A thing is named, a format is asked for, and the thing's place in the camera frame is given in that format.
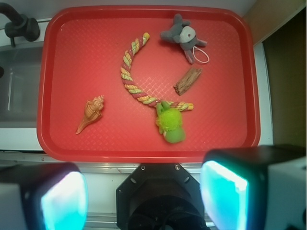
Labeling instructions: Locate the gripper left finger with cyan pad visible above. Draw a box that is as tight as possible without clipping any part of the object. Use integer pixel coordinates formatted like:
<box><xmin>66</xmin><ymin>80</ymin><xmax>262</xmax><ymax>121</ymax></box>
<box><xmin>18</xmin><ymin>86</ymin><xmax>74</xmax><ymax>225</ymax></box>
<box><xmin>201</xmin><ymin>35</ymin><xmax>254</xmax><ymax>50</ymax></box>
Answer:
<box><xmin>0</xmin><ymin>162</ymin><xmax>88</xmax><ymax>230</ymax></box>

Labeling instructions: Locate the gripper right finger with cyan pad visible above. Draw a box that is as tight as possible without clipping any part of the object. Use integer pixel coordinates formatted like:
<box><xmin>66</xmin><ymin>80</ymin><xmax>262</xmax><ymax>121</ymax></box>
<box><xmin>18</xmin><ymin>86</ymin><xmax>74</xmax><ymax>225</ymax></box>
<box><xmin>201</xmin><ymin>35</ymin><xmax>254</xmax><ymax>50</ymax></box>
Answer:
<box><xmin>200</xmin><ymin>145</ymin><xmax>307</xmax><ymax>230</ymax></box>

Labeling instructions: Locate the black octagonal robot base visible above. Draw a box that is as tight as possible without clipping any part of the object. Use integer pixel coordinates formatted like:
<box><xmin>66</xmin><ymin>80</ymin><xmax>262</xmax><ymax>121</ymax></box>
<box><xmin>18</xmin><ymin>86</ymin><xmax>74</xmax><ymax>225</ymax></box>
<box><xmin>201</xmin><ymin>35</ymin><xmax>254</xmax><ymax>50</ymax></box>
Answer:
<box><xmin>116</xmin><ymin>163</ymin><xmax>209</xmax><ymax>230</ymax></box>

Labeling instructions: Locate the orange spiral seashell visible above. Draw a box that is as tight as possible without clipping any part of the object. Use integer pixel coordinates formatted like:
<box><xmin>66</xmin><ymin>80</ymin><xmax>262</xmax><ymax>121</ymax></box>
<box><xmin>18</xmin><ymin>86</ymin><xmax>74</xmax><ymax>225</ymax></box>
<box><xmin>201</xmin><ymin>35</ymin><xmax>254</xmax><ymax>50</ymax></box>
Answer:
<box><xmin>75</xmin><ymin>95</ymin><xmax>104</xmax><ymax>135</ymax></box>

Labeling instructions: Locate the stainless steel sink basin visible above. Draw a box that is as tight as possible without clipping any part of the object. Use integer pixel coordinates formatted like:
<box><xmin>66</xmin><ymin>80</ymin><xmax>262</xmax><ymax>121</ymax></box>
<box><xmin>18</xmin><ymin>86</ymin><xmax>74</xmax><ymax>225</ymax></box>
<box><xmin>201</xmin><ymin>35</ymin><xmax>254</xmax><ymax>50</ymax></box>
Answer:
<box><xmin>0</xmin><ymin>47</ymin><xmax>42</xmax><ymax>128</ymax></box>

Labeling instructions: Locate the green fuzzy toy figure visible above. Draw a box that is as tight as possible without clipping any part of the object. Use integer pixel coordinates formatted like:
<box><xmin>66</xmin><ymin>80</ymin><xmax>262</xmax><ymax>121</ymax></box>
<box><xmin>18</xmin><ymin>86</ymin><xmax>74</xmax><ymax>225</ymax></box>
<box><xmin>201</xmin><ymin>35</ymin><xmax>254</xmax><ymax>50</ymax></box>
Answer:
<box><xmin>156</xmin><ymin>101</ymin><xmax>186</xmax><ymax>144</ymax></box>

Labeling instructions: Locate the brown wood bark piece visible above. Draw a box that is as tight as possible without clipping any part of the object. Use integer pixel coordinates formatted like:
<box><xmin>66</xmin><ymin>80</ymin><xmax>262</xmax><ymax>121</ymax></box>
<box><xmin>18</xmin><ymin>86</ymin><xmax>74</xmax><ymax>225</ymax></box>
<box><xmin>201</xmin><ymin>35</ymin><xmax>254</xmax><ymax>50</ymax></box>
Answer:
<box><xmin>173</xmin><ymin>67</ymin><xmax>202</xmax><ymax>96</ymax></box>

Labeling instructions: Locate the red plastic tray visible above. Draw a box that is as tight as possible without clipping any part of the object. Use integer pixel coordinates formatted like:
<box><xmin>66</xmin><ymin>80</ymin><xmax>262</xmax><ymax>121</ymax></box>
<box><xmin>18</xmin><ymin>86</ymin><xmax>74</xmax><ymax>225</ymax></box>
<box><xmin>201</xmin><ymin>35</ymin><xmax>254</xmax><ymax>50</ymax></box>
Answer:
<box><xmin>37</xmin><ymin>6</ymin><xmax>260</xmax><ymax>162</ymax></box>

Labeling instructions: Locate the black faucet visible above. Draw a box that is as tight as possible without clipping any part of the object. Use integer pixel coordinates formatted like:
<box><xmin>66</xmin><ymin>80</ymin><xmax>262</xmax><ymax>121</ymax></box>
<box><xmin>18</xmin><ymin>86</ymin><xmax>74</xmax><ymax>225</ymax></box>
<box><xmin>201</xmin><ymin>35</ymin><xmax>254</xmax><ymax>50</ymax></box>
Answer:
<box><xmin>0</xmin><ymin>2</ymin><xmax>40</xmax><ymax>47</ymax></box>

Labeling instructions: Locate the multicolour twisted rope toy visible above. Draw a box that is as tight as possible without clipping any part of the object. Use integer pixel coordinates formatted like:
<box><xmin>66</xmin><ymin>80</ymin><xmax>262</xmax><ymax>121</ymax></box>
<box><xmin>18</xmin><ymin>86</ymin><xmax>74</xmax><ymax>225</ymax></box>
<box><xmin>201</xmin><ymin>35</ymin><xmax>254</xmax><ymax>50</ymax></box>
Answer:
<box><xmin>120</xmin><ymin>32</ymin><xmax>194</xmax><ymax>112</ymax></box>

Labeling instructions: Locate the grey plush donkey keychain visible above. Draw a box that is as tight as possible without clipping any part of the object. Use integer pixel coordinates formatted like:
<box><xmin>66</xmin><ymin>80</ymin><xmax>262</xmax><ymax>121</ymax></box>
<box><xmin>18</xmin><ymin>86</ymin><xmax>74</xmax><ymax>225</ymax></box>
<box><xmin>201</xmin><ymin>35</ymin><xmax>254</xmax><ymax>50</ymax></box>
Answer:
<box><xmin>160</xmin><ymin>13</ymin><xmax>210</xmax><ymax>64</ymax></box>

